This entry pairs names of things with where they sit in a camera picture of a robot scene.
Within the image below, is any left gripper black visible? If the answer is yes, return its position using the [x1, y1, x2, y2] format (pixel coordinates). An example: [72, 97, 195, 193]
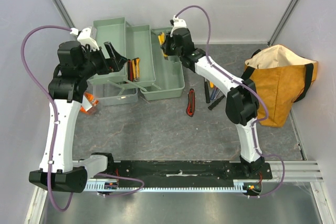
[78, 41, 127, 80]

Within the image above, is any yellow black utility knife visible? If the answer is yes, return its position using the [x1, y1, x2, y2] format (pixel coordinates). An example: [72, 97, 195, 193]
[157, 32, 168, 60]
[132, 58, 140, 82]

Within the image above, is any green translucent tool box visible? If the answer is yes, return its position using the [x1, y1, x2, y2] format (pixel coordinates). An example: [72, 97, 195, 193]
[88, 17, 185, 106]

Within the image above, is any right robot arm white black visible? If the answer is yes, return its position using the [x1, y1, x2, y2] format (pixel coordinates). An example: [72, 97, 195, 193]
[158, 28, 265, 179]

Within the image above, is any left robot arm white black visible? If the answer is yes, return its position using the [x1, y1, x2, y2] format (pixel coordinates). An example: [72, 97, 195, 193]
[29, 40, 127, 193]

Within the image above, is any black long tool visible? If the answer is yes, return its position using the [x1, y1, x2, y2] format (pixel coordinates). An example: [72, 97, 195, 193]
[208, 95, 225, 110]

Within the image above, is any clear plastic screw box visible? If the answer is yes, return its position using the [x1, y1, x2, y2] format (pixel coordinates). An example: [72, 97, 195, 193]
[80, 96, 95, 114]

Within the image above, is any orange screw box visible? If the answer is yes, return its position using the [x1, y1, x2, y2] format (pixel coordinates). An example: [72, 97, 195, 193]
[83, 92, 99, 115]

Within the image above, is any mustard canvas tote bag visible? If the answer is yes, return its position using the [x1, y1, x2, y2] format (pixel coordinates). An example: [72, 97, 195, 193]
[242, 45, 318, 127]

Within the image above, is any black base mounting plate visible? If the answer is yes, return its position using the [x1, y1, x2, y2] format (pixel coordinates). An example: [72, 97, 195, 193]
[103, 161, 272, 187]

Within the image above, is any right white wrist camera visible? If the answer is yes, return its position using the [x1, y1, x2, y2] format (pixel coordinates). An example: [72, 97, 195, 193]
[170, 16, 187, 37]

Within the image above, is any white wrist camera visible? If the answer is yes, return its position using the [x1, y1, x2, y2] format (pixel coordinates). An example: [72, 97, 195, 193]
[70, 26, 100, 51]
[170, 16, 187, 37]

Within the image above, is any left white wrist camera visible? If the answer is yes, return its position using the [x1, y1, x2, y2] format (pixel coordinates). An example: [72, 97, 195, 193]
[70, 26, 100, 51]

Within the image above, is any hammer black handle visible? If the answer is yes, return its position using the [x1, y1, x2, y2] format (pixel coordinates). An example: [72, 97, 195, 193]
[204, 78, 211, 103]

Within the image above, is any blue grey cable duct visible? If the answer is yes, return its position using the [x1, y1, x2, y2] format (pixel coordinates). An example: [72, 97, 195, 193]
[84, 180, 247, 193]

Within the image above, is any aluminium rail frame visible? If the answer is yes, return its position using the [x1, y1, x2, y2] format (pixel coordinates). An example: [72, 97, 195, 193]
[25, 159, 329, 224]

